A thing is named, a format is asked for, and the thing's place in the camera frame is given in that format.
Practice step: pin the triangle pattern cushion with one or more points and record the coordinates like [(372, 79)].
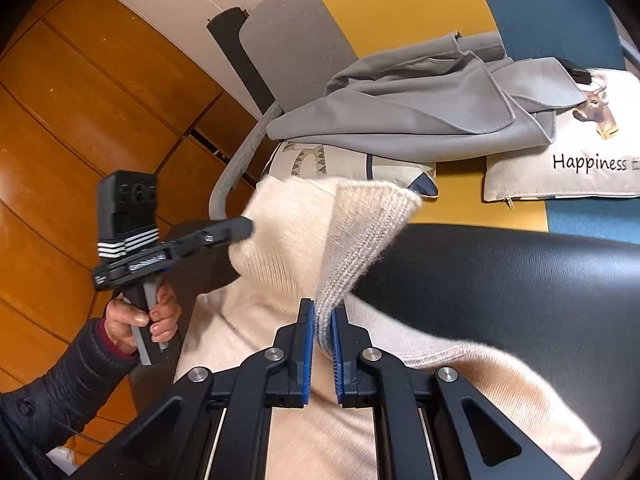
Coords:
[(340, 162)]

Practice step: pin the orange wooden wardrobe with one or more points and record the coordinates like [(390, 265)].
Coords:
[(75, 110)]

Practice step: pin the deer print cushion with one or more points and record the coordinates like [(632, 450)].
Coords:
[(550, 180)]

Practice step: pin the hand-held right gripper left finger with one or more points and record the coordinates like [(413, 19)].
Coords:
[(309, 360)]

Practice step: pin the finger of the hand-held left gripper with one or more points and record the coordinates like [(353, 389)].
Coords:
[(215, 237)]

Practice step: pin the person's left hand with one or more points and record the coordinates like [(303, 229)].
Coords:
[(120, 317)]

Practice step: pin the grey jacket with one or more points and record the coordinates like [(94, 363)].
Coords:
[(400, 105)]

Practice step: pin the grey yellow blue sofa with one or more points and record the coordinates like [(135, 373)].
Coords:
[(410, 5)]

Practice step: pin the cream knit sweater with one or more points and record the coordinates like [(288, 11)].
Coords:
[(290, 240)]

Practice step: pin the person's left forearm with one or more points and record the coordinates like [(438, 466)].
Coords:
[(55, 395)]

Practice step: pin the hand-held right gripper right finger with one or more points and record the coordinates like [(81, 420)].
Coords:
[(336, 365)]

